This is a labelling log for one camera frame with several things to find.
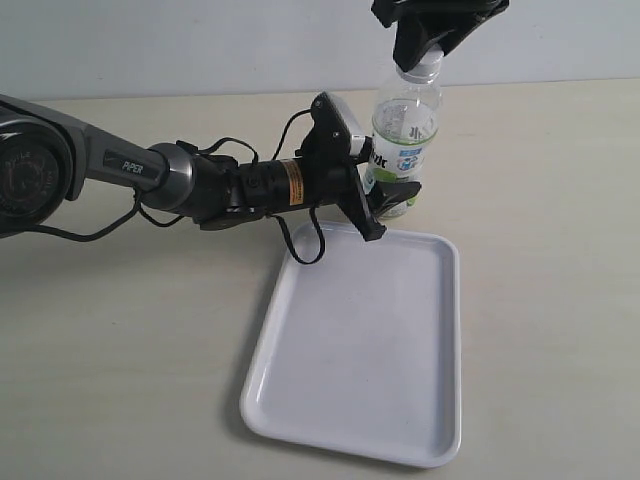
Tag white plastic tray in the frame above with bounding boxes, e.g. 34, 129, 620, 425
239, 222, 462, 469

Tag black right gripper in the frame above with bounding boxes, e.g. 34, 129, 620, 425
371, 0, 510, 72

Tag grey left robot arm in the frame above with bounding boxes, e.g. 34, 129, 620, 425
1, 92, 420, 241

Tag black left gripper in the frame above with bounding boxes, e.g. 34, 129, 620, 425
269, 137, 422, 241

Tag white bottle cap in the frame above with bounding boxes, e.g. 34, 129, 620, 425
414, 44, 445, 76

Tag clear plastic drink bottle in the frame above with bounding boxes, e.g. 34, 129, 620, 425
362, 68, 442, 192

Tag black left camera cable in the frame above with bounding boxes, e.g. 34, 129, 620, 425
19, 109, 329, 266

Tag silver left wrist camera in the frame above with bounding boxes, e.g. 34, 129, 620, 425
311, 92, 366, 156

